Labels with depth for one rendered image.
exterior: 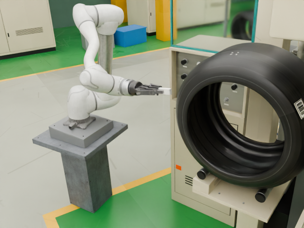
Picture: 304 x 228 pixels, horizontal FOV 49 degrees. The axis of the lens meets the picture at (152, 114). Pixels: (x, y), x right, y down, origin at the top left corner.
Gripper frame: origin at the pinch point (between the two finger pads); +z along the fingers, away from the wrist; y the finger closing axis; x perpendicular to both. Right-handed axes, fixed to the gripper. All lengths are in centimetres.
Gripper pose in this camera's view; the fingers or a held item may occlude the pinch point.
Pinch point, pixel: (164, 91)
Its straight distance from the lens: 163.1
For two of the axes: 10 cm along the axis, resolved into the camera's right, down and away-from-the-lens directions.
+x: 1.5, 9.2, 3.8
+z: 7.9, 1.2, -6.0
